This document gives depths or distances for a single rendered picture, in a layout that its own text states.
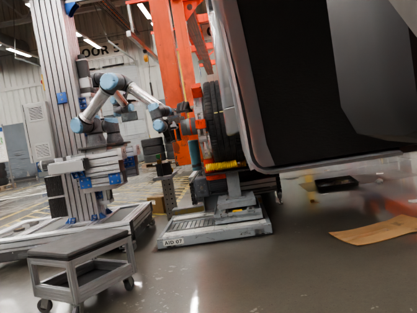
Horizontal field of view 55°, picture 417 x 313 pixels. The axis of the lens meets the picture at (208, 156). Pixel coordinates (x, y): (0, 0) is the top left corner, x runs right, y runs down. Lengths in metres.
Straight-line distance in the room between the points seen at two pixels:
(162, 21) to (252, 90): 3.40
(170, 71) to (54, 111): 1.06
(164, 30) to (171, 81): 0.46
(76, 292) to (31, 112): 1.81
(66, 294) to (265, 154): 1.78
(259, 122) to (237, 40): 0.08
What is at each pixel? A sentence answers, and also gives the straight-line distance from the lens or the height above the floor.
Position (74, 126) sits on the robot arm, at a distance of 3.04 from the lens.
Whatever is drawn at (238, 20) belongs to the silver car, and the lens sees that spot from 0.42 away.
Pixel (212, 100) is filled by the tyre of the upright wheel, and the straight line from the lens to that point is 2.94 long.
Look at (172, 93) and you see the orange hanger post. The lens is 3.67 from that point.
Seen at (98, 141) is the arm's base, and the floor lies 0.84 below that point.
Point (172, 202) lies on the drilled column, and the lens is 3.85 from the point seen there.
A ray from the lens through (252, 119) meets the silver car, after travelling 0.40.
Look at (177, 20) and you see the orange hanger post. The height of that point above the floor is 2.35.
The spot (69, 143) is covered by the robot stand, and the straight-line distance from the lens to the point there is 3.39.
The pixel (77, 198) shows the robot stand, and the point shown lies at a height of 0.42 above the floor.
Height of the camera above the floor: 0.79
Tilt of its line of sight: 4 degrees down
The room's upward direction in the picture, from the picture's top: 9 degrees counter-clockwise
